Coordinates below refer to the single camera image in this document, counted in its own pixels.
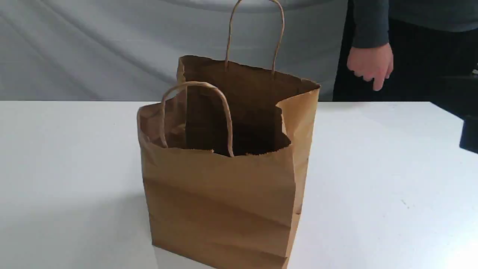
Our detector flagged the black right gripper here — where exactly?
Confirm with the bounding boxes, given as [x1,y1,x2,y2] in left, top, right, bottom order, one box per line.
[429,69,478,154]

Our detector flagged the brown paper bag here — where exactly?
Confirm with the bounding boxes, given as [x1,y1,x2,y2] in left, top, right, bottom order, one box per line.
[137,0,321,269]

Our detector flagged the grey sleeved forearm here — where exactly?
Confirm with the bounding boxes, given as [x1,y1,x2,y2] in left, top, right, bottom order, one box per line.
[352,0,389,48]

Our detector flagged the person's bare right hand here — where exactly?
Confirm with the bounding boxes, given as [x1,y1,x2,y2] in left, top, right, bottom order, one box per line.
[347,43,394,91]

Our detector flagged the person torso dark clothes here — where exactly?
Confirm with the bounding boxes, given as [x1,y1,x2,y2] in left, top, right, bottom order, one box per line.
[333,0,478,102]

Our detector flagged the grey backdrop cloth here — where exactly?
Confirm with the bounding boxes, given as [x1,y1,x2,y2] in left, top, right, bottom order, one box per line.
[0,0,348,101]

